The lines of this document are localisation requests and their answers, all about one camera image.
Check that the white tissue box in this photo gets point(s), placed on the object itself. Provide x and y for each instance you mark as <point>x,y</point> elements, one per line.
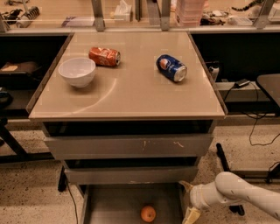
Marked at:
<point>123,11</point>

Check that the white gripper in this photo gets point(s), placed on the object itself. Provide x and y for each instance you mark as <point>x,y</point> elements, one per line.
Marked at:
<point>196,196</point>

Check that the orange fruit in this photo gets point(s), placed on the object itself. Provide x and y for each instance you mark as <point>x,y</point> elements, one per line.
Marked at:
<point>148,214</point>

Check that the middle grey drawer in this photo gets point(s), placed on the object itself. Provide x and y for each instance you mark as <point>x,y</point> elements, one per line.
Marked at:
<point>131,175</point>

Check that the white bowl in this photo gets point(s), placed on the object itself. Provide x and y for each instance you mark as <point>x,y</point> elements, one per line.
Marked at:
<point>77,72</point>

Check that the pink plastic container stack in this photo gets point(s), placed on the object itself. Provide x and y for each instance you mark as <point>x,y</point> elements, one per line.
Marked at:
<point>188,13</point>

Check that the grey drawer cabinet with counter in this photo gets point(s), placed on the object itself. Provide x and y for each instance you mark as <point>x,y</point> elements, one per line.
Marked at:
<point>133,98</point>

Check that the open bottom grey drawer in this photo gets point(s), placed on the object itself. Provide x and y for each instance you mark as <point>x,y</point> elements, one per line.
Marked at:
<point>122,204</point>

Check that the blue pepsi can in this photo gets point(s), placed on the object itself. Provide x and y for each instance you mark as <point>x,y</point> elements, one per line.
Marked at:
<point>171,68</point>

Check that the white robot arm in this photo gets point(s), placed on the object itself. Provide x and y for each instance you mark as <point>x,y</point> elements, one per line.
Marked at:
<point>231,190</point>

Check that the black power adapter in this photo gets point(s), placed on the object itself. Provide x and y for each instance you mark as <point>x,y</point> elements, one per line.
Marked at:
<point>241,83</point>

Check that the white paper booklet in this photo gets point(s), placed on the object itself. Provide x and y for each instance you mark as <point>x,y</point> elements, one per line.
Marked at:
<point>78,22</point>

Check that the top grey drawer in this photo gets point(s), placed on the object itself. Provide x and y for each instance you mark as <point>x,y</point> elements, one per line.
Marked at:
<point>130,146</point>

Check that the red crushed soda can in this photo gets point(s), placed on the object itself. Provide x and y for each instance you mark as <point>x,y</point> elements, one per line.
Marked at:
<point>105,56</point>

